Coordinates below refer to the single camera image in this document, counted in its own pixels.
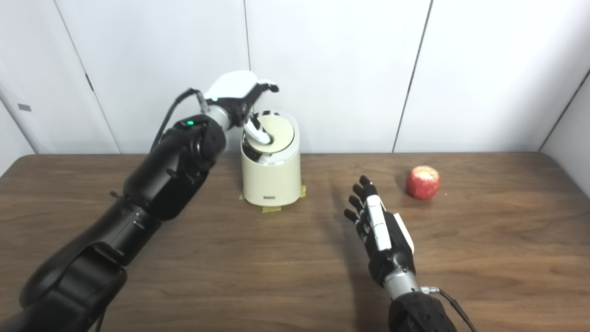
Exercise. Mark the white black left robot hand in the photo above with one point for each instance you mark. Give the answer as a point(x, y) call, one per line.
point(230, 85)

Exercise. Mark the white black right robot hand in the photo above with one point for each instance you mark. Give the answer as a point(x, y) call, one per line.
point(387, 240)

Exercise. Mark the red apple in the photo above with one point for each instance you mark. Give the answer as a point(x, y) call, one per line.
point(422, 183)

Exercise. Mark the round cream bin lid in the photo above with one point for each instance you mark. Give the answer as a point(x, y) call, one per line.
point(282, 130)

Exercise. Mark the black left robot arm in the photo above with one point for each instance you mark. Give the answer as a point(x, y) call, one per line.
point(152, 184)

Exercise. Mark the cream-colored bin body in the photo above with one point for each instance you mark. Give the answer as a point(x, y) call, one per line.
point(272, 180)

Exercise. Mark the small grey wall label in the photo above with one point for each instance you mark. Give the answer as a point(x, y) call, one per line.
point(24, 107)

